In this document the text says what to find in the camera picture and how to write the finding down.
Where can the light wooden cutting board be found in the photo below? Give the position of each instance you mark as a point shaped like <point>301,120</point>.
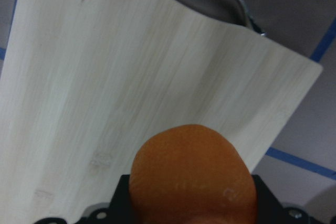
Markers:
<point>86,82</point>

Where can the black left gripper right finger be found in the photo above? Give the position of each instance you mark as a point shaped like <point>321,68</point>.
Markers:
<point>269,209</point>

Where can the orange fruit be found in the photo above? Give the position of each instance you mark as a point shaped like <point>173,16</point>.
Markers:
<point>191,174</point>

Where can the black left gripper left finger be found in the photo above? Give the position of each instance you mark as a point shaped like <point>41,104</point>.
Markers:
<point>120,208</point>

